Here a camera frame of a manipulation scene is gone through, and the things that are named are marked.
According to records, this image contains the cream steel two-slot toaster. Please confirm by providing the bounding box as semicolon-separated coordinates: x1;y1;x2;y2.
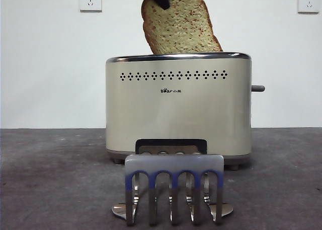
105;52;253;171

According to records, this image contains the white wall socket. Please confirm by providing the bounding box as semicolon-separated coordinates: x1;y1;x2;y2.
297;0;320;15
80;0;103;13

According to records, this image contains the bread slice with brown crust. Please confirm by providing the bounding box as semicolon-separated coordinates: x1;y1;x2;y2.
140;0;223;56

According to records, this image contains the metal toast rack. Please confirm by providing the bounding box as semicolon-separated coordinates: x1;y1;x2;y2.
111;154;234;226

